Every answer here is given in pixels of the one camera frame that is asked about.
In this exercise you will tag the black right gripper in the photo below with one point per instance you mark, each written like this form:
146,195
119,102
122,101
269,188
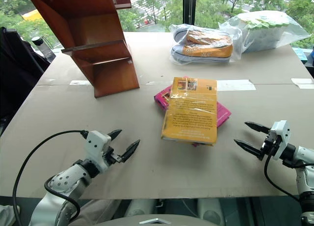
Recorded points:
269,143

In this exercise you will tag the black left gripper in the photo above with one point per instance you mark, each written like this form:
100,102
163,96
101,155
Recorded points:
111,157

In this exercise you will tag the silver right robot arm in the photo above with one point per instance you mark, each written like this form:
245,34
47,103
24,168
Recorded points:
304,159

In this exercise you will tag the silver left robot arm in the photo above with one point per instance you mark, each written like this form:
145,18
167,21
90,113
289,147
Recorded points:
65,180

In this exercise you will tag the pink book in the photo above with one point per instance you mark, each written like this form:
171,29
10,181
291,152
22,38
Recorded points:
223,113

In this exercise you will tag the yellow book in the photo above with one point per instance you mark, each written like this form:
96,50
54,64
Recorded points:
191,113

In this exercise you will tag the brown wooden bookshelf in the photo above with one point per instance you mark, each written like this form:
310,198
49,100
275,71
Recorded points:
98,27

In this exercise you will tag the wide white tape patch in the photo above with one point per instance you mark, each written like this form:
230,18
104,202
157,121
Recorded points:
235,85

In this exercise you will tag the white rounded shape under table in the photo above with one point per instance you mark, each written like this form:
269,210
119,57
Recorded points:
211,210
141,207

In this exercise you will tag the beige cloth under table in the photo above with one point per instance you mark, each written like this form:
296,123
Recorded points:
95,211

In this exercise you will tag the white tape patch at edge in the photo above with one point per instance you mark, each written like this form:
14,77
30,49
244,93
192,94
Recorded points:
305,83

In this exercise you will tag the silver robot torso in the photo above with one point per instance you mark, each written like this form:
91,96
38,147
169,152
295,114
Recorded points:
157,221

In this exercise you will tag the dark object beside table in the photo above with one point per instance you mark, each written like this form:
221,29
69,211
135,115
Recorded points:
311,64

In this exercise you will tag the blue box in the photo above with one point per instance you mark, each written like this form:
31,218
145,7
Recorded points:
300,55

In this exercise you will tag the clear plastic shoe bag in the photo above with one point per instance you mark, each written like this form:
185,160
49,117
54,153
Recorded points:
236,43

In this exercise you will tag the orange canvas sneaker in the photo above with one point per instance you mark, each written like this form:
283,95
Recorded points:
208,52
206,37

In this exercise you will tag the white and green bagged item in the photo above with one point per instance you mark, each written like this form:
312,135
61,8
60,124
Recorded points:
265,32

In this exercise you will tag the large clear plastic bag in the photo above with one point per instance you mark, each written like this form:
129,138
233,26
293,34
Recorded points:
294,27

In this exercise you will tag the clear bottle with black cap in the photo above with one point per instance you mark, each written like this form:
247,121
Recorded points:
44,49

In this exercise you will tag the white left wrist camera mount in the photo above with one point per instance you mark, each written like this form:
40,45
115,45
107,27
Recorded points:
96,147

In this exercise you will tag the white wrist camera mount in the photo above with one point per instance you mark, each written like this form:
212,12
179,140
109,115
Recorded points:
282,133
96,147

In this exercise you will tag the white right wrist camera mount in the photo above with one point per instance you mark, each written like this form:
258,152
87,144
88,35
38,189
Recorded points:
282,133

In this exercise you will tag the black window frame post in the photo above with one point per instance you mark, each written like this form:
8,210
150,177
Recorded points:
189,5

